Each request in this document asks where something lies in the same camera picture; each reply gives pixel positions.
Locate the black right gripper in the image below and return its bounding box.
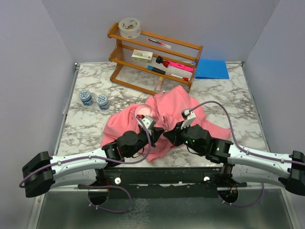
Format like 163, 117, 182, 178
165, 120, 205, 155

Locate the pink zip jacket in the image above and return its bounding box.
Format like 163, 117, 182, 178
101, 86, 231, 162

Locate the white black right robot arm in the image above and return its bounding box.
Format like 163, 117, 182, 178
163, 123, 305, 196

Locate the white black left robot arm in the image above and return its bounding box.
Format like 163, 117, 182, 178
19, 127, 164, 198

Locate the yellow pink glue stick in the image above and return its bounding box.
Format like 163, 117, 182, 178
156, 76, 163, 92

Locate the white red pen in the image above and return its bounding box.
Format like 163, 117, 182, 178
165, 73, 189, 82

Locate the blue white paint jar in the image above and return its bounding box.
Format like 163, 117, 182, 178
79, 90, 93, 106
96, 94, 110, 110

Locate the blue black marker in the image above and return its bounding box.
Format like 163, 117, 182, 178
147, 65, 166, 74

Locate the pink highlighter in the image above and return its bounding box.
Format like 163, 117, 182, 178
169, 61, 194, 73

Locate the wooden three-tier shelf rack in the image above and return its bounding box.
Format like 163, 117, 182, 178
107, 23, 203, 95

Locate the white staples box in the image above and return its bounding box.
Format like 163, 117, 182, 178
132, 50, 153, 63

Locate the blue folder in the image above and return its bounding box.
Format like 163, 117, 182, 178
195, 59, 230, 79

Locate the red clear pen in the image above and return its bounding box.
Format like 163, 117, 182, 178
147, 38, 171, 49

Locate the clear tape roll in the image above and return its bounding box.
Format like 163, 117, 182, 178
119, 18, 141, 39

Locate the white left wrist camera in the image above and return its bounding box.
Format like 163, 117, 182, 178
136, 114, 156, 135

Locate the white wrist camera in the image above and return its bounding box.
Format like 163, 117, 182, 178
181, 109, 196, 129
136, 114, 156, 135

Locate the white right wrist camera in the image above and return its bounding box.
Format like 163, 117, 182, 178
181, 109, 196, 129

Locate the black metal base rail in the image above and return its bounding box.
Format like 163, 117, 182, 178
92, 166, 246, 198

